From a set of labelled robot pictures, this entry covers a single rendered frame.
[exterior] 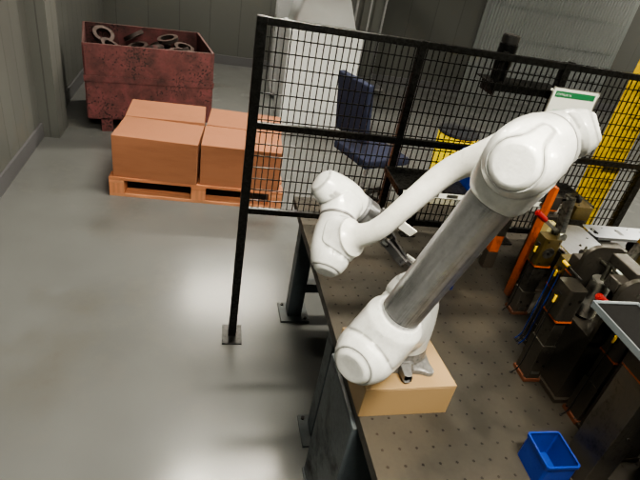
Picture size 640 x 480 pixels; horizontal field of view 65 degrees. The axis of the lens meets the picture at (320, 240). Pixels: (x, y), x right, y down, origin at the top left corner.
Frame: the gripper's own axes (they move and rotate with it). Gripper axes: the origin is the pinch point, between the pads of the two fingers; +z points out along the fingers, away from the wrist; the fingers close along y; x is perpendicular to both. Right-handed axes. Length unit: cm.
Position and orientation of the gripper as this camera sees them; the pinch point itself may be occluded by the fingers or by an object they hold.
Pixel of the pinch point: (413, 248)
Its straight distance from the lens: 160.1
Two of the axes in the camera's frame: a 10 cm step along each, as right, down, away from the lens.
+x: 6.9, -4.6, -5.5
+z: 7.2, 4.6, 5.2
